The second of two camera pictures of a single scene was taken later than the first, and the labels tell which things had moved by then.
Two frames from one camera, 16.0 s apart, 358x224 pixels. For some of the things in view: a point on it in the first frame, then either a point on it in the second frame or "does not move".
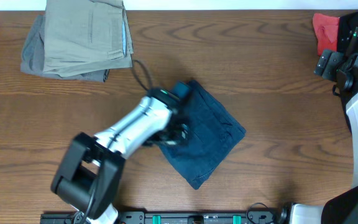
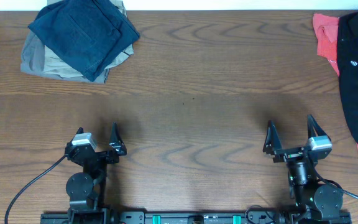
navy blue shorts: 212,135 -> 91,33
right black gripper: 329,64 -> 294,155
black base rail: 257,216 does not move
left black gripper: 181,136 -> 117,145
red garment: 325,28 does not move
